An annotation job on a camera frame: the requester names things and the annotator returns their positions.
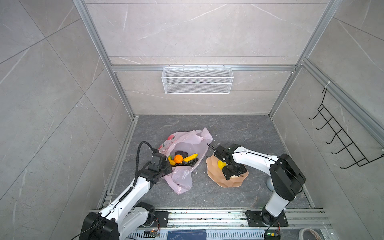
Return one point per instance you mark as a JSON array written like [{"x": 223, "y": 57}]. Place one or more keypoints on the orange fake orange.
[{"x": 178, "y": 159}]

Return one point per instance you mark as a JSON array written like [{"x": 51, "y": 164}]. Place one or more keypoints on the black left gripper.
[{"x": 168, "y": 166}]

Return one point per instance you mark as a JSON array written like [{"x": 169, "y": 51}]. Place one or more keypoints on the yellow fake lemon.
[{"x": 221, "y": 165}]

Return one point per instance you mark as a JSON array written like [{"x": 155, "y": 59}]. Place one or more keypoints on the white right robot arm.
[{"x": 287, "y": 179}]

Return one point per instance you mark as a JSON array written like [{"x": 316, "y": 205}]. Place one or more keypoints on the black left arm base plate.
[{"x": 157, "y": 219}]

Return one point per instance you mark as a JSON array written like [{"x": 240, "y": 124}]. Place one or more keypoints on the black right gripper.
[{"x": 240, "y": 170}]

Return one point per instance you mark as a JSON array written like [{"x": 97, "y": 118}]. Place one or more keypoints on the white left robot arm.
[{"x": 126, "y": 213}]

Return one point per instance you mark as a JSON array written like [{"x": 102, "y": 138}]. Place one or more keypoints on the pink plastic bag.
[{"x": 185, "y": 151}]

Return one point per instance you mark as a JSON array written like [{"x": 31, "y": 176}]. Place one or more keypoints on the white wire mesh basket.
[{"x": 197, "y": 80}]

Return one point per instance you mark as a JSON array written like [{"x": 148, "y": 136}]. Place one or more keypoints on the black wire hook rack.
[{"x": 339, "y": 133}]

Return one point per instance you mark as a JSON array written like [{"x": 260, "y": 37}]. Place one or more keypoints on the pink scalloped plate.
[{"x": 218, "y": 177}]

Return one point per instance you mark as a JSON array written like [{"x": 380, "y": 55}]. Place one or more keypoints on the blue label plate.
[{"x": 187, "y": 235}]

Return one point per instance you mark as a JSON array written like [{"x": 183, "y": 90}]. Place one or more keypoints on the black fake grape bunch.
[{"x": 190, "y": 163}]

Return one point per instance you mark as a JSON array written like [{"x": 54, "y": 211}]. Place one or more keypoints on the white tape roll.
[{"x": 309, "y": 234}]

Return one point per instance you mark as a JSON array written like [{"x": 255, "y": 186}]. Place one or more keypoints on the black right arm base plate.
[{"x": 264, "y": 219}]

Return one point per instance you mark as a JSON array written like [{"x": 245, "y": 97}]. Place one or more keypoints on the yellow fake banana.
[{"x": 190, "y": 158}]

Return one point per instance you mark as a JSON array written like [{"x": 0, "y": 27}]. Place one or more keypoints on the grey alarm clock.
[{"x": 269, "y": 184}]

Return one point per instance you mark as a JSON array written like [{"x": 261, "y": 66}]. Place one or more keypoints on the dark purple fake fruit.
[{"x": 182, "y": 153}]

